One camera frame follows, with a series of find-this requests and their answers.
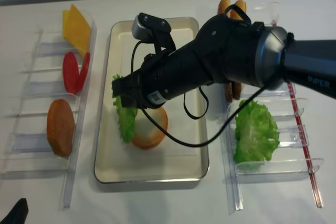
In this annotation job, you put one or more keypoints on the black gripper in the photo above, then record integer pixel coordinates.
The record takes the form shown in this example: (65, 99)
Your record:
(160, 78)

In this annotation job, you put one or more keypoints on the green lettuce leaf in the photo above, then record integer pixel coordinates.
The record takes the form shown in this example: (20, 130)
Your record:
(126, 120)
(256, 134)

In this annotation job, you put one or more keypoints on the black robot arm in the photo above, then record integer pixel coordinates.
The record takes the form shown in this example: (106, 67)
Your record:
(224, 50)

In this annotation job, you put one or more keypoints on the right red tomato slice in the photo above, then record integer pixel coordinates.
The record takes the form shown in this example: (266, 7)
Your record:
(83, 72)

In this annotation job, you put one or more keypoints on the red tomato slice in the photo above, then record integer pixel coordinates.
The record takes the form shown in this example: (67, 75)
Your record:
(70, 72)
(83, 72)

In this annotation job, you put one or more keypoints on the left red tomato slice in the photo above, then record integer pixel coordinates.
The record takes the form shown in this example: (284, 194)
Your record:
(70, 72)

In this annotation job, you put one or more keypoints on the orange cheese slice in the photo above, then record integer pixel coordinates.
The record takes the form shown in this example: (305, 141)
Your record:
(78, 31)

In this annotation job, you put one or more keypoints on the pale yellow cheese slice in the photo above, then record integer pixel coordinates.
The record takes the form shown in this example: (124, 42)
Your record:
(65, 14)

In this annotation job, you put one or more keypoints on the left brown meat patty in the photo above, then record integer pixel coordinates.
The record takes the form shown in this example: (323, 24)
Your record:
(228, 92)

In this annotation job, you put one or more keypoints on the brown meat patty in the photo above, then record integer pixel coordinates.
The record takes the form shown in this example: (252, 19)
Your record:
(228, 92)
(236, 90)

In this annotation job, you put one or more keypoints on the right brown meat patty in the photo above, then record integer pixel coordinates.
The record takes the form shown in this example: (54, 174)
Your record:
(236, 90)

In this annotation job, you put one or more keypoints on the green lettuce leaf in rack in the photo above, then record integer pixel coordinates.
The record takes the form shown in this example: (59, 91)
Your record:
(256, 134)

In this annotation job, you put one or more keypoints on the toasted bun slice on tray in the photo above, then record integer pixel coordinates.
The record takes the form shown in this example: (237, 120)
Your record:
(146, 134)

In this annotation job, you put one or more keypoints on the brown bun in left rack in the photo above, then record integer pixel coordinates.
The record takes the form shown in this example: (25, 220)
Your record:
(60, 127)

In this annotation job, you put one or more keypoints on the white paper tray liner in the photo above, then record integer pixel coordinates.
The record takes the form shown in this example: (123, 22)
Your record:
(180, 125)

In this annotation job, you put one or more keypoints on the cream metal tray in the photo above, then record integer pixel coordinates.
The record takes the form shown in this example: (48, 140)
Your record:
(118, 162)

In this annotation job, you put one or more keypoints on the left clear acrylic rack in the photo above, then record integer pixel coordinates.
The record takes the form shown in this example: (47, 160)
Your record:
(32, 55)

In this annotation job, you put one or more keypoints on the clear acrylic rack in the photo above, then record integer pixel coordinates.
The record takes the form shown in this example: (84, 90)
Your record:
(291, 161)
(32, 55)

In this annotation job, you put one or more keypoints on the left bun in right rack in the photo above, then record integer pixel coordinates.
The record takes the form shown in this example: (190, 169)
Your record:
(222, 6)

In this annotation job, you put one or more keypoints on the black object at bottom left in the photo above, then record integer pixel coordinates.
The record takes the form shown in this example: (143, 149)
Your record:
(18, 213)

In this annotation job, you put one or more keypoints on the right clear acrylic rack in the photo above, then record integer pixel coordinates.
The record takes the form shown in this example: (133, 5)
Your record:
(291, 161)

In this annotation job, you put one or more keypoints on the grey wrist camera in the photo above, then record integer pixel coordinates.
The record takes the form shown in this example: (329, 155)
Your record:
(148, 28)

